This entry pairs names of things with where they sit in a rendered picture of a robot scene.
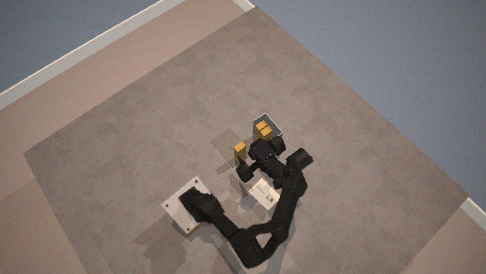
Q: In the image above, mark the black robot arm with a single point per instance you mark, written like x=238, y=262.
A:
x=289, y=177

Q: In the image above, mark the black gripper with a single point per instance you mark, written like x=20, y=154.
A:
x=245, y=172

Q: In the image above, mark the grey open bin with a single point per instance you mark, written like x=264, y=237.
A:
x=276, y=131

